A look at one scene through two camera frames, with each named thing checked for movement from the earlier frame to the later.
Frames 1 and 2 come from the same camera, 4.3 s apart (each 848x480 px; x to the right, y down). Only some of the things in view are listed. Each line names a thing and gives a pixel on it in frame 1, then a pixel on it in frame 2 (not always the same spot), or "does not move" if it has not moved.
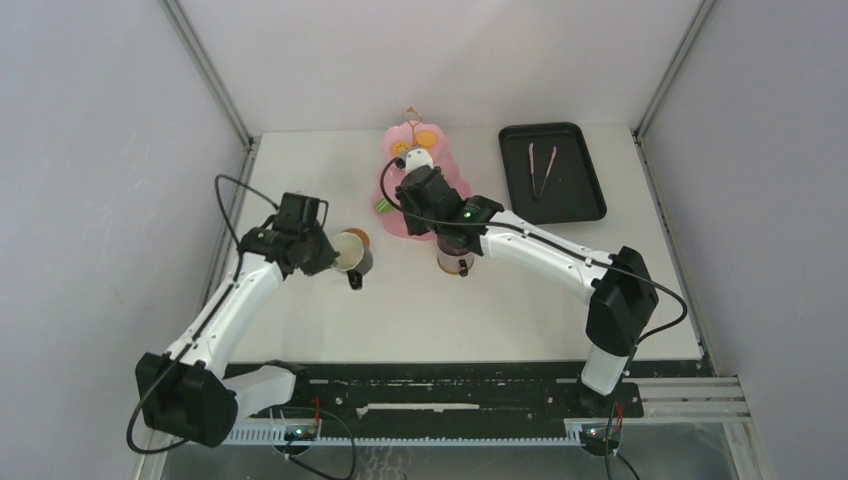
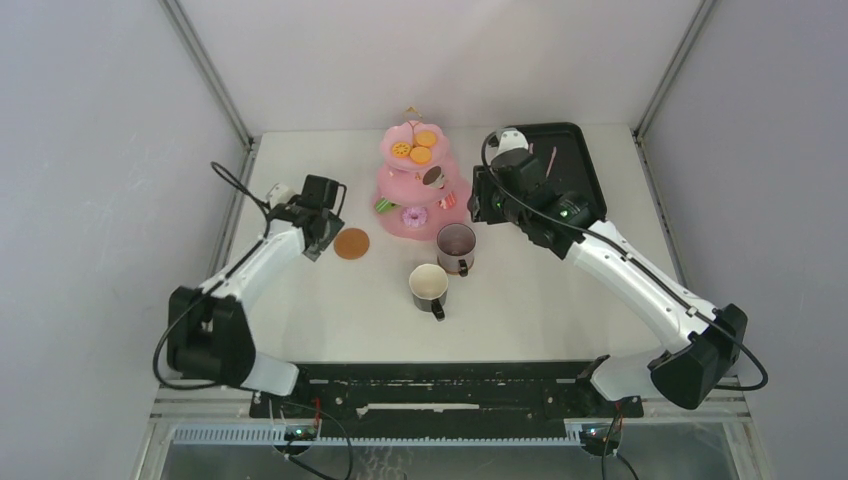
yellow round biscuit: (399, 147) does not move
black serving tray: (549, 174) does not move
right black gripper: (415, 225) -> (479, 201)
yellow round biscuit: (426, 138) does not move
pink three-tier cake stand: (390, 171) does not move
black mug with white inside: (355, 258) -> (428, 285)
